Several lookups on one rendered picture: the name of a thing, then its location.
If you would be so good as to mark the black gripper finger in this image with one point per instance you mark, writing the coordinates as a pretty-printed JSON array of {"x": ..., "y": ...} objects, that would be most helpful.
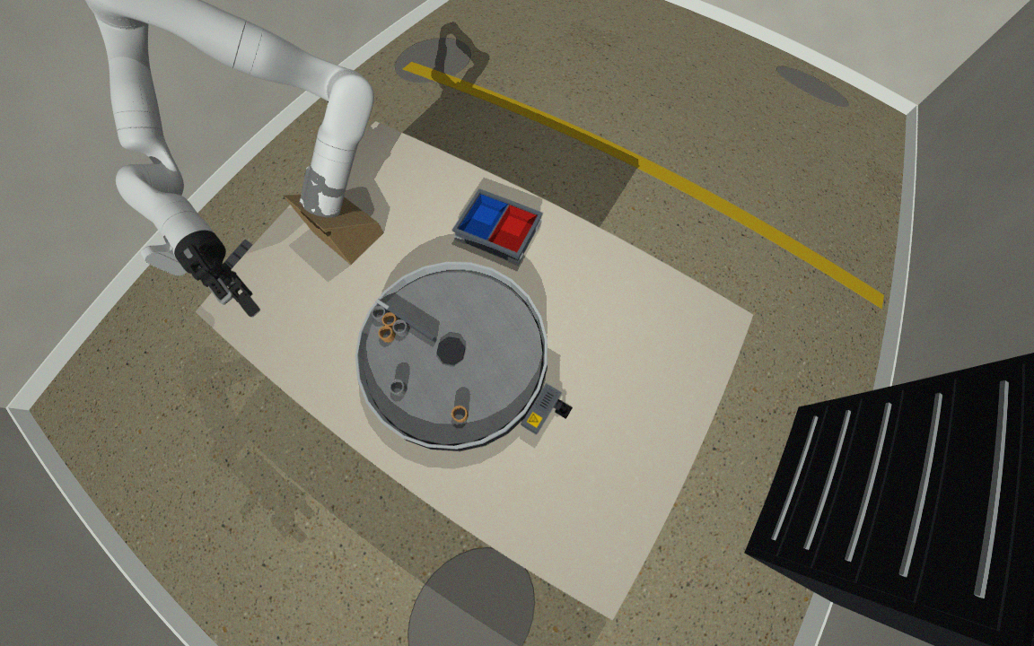
[
  {"x": 244, "y": 299},
  {"x": 192, "y": 259}
]

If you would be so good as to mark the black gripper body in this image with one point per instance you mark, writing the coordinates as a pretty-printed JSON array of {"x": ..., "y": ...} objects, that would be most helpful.
[{"x": 209, "y": 246}]

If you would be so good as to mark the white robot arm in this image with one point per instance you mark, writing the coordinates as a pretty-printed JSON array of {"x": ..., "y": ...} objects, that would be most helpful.
[{"x": 245, "y": 47}]

